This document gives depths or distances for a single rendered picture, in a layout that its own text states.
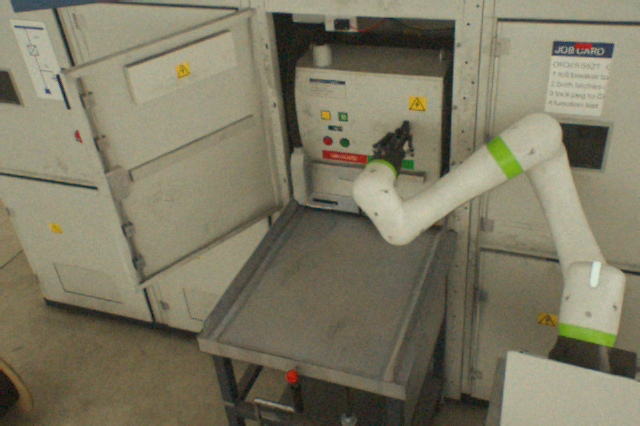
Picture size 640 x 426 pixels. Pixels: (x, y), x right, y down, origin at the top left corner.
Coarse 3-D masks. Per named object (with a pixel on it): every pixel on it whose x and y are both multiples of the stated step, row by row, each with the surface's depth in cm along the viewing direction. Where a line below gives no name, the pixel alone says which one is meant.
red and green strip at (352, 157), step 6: (324, 150) 222; (324, 156) 224; (330, 156) 223; (336, 156) 222; (342, 156) 221; (348, 156) 220; (354, 156) 219; (360, 156) 218; (366, 156) 217; (360, 162) 220; (366, 162) 219; (402, 162) 214; (408, 162) 213; (402, 168) 215; (408, 168) 214
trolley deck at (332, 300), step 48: (288, 240) 224; (336, 240) 222; (384, 240) 220; (432, 240) 218; (288, 288) 204; (336, 288) 202; (384, 288) 200; (432, 288) 199; (240, 336) 188; (288, 336) 187; (336, 336) 185; (384, 336) 184; (384, 384) 172
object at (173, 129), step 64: (128, 64) 181; (192, 64) 192; (128, 128) 188; (192, 128) 204; (256, 128) 222; (128, 192) 194; (192, 192) 213; (256, 192) 233; (128, 256) 202; (192, 256) 220
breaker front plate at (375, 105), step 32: (320, 96) 211; (352, 96) 207; (384, 96) 203; (320, 128) 218; (352, 128) 213; (384, 128) 209; (416, 128) 205; (320, 160) 225; (416, 160) 211; (416, 192) 218
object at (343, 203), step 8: (320, 192) 233; (320, 200) 234; (328, 200) 232; (336, 200) 231; (344, 200) 230; (352, 200) 228; (336, 208) 233; (344, 208) 232; (352, 208) 230; (440, 224) 221
